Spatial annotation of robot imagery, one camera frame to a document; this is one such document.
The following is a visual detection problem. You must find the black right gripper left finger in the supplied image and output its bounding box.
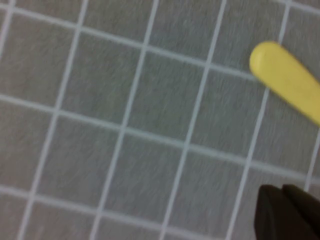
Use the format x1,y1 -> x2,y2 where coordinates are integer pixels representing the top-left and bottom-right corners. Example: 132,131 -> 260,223
254,184 -> 316,240

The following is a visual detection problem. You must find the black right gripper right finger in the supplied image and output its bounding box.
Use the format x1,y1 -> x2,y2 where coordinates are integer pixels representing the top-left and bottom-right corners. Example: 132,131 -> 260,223
282,184 -> 320,240

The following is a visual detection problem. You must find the yellow plastic fork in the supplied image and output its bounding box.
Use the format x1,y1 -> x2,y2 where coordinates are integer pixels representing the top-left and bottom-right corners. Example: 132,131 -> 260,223
249,41 -> 320,127

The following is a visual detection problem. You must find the grey white-grid tablecloth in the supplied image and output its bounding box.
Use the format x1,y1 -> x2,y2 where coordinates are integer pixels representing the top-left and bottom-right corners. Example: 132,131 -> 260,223
0,0 -> 320,240

